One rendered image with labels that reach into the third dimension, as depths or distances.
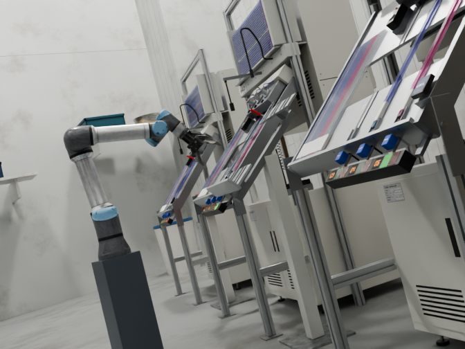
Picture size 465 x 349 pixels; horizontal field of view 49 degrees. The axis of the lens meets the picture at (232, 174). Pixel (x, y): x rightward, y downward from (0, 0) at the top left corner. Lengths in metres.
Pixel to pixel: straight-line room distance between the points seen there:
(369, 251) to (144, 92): 5.50
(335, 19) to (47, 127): 4.95
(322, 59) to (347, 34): 0.22
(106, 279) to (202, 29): 5.72
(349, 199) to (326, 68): 0.70
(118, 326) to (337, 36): 1.85
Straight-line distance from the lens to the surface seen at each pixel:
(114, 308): 2.35
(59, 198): 6.98
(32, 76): 7.33
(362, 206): 2.75
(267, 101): 2.67
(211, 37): 7.67
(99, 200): 2.54
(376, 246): 2.78
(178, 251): 6.31
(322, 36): 2.86
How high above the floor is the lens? 0.65
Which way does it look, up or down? 3 degrees up
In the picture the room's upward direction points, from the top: 14 degrees counter-clockwise
